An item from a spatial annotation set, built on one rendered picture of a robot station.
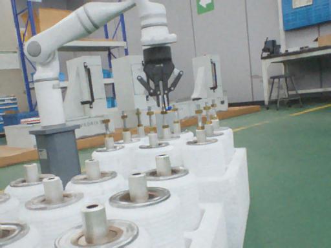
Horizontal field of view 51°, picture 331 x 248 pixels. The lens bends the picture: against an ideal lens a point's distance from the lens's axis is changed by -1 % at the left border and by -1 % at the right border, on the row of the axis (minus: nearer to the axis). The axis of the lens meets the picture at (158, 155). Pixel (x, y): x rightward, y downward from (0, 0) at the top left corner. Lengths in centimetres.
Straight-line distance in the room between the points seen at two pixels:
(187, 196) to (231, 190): 27
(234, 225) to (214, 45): 629
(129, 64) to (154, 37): 273
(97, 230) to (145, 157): 53
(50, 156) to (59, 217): 92
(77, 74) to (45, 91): 203
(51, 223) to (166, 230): 14
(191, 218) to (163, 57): 52
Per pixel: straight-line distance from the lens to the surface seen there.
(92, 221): 31
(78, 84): 337
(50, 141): 134
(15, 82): 740
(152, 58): 94
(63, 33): 133
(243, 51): 661
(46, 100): 136
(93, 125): 322
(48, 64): 142
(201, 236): 48
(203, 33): 714
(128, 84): 366
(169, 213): 40
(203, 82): 457
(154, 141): 85
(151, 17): 95
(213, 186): 77
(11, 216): 53
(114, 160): 86
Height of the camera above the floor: 37
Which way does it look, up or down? 10 degrees down
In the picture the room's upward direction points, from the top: 7 degrees counter-clockwise
